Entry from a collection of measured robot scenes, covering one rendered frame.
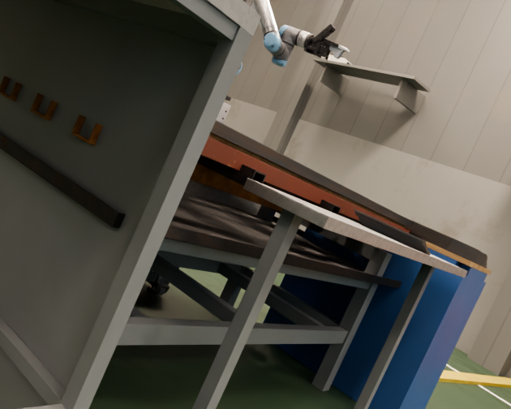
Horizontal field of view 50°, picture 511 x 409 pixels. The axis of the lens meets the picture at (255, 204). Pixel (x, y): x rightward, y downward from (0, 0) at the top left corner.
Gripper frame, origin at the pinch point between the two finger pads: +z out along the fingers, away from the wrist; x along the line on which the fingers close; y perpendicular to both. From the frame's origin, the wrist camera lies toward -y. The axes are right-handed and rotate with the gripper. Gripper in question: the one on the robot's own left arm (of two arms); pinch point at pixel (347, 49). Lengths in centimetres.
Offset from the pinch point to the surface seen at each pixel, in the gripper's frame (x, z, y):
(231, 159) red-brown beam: 127, 25, 51
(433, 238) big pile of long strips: 1, 71, 64
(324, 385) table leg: 23, 57, 141
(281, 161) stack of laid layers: 107, 31, 49
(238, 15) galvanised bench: 162, 33, 22
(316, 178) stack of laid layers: 87, 36, 51
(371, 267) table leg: 15, 53, 85
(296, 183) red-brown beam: 96, 34, 54
